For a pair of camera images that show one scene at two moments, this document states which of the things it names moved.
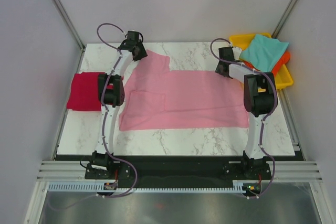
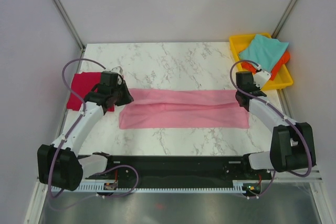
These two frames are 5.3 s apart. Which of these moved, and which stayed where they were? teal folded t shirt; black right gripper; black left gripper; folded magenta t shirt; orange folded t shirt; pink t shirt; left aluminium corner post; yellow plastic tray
Moved: pink t shirt; black right gripper; black left gripper
Stayed: yellow plastic tray; folded magenta t shirt; left aluminium corner post; teal folded t shirt; orange folded t shirt
